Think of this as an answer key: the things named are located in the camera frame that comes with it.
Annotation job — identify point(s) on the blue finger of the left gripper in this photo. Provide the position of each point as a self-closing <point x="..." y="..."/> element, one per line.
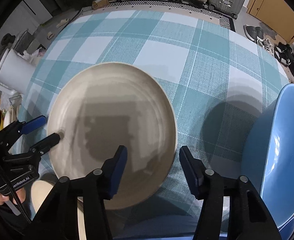
<point x="32" y="125"/>

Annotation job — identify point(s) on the beige plate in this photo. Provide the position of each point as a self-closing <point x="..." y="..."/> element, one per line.
<point x="58" y="213"/>
<point x="108" y="105"/>

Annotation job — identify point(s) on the white grey sneakers pair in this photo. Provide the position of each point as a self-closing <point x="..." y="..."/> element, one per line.
<point x="266" y="44"/>

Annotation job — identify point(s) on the blue bowl front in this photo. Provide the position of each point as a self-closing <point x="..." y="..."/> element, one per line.
<point x="268" y="156"/>

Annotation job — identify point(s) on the blue bowl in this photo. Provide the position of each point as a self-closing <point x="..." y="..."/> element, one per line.
<point x="268" y="156"/>
<point x="287" y="229"/>

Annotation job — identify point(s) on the person's left hand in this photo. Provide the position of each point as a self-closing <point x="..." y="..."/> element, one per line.
<point x="21" y="193"/>

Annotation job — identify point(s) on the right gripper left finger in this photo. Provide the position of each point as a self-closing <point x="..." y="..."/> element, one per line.
<point x="113" y="172"/>

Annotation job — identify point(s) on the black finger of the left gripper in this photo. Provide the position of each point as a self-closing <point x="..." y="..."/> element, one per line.
<point x="46" y="144"/>

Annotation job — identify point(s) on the black white sneakers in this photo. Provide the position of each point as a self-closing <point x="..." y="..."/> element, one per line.
<point x="284" y="54"/>

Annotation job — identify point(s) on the grey slippers pair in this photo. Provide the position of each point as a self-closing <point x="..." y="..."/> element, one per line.
<point x="254" y="34"/>

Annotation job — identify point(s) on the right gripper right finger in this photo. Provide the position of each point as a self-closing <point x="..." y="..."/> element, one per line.
<point x="192" y="169"/>

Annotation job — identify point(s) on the wooden door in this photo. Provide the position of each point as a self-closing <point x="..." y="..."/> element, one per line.
<point x="276" y="14"/>

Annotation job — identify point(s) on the white electric kettle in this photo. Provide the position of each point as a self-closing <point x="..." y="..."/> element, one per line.
<point x="15" y="73"/>

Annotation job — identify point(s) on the teal checked tablecloth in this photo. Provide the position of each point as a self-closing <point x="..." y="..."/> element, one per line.
<point x="218" y="81"/>

